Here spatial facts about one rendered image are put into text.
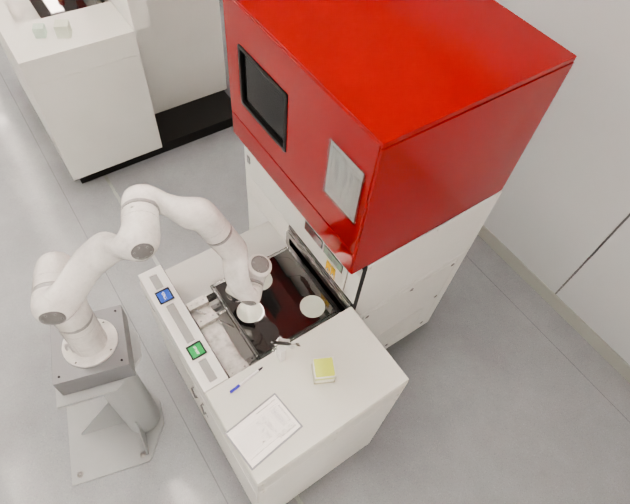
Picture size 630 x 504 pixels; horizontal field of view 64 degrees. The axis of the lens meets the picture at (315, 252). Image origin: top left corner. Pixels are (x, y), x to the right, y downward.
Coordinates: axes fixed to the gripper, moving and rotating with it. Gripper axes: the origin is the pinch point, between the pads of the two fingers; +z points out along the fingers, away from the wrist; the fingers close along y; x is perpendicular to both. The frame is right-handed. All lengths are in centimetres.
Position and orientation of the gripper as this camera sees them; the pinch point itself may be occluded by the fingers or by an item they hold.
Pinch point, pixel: (235, 297)
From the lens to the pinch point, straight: 193.0
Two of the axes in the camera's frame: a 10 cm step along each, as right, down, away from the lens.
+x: 3.5, -7.6, 5.5
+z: -3.9, 4.2, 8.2
